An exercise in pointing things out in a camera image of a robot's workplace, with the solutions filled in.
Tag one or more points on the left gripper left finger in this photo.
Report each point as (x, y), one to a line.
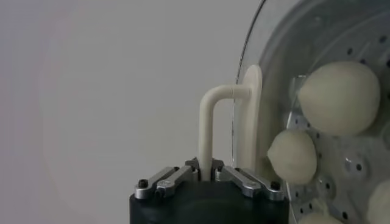
(170, 179)

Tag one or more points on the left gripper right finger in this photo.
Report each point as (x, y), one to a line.
(243, 182)

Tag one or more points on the steel perforated steamer basket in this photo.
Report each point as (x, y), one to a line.
(335, 36)

